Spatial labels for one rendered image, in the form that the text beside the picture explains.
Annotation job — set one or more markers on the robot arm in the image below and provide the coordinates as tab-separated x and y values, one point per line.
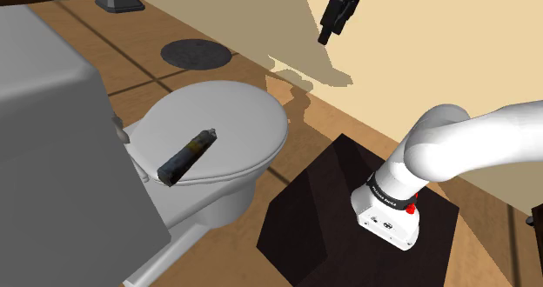
449	146

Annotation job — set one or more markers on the grey toilet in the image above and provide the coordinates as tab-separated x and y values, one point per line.
237	112

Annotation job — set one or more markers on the dark cylindrical bottle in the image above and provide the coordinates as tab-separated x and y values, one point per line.
186	157

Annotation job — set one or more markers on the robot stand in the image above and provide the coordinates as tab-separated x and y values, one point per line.
314	235

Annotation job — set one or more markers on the dark cabinet with knob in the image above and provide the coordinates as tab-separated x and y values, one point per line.
538	239

